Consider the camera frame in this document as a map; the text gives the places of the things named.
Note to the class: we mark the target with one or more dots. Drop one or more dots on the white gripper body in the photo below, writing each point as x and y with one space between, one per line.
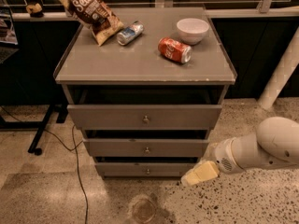
223 157

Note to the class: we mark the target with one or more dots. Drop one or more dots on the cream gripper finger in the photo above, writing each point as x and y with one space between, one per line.
201 172

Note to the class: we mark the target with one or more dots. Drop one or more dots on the grey bottom drawer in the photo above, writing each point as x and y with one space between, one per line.
148 169

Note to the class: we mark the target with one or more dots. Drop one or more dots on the grey drawer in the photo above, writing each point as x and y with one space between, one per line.
100 147
148 169
145 117

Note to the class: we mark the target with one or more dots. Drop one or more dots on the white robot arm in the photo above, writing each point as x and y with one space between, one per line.
273 145

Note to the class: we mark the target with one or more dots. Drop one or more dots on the grey drawer cabinet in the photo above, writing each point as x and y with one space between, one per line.
138 74

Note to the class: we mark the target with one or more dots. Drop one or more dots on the grey middle drawer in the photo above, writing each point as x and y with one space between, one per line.
100 147

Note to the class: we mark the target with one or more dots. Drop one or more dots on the grey top drawer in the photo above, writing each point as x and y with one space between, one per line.
145 117

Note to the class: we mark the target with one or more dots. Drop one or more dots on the white diagonal pipe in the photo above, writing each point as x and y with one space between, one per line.
286 66

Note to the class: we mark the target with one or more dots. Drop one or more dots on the red cola can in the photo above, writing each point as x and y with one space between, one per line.
174 50

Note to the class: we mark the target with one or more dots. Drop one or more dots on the white bowl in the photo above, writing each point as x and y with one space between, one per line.
191 30

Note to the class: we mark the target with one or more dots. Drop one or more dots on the blue silver soda can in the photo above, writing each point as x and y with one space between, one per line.
129 33

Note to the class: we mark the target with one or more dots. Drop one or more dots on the brown chip bag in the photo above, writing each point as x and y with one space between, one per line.
96 15

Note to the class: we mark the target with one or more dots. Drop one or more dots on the small object on ledge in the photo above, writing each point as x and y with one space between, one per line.
35 10

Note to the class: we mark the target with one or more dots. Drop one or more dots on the monitor at left edge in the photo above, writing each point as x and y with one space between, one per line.
7 30

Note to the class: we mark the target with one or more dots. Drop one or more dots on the black desk leg frame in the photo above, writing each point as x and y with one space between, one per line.
38 126

